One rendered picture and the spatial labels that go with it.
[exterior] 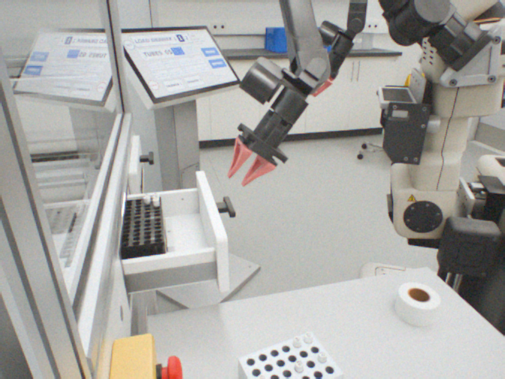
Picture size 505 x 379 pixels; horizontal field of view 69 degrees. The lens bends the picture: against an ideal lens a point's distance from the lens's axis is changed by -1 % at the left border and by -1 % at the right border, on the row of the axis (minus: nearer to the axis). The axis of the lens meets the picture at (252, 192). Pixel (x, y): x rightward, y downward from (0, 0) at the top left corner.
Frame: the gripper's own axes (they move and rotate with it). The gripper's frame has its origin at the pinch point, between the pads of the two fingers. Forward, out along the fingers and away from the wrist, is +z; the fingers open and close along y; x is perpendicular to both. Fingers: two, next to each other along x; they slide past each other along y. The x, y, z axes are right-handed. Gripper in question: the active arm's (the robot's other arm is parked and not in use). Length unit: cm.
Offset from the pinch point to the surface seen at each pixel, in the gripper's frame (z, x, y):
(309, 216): 31, -139, -119
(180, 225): 16.2, -3.2, 2.9
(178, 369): 13.1, 37.3, 8.4
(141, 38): -6, -88, 27
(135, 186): 17.0, -13.4, 13.4
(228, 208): 4.7, 5.4, 0.1
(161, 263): 14.5, 16.2, 9.0
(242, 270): 63, -87, -70
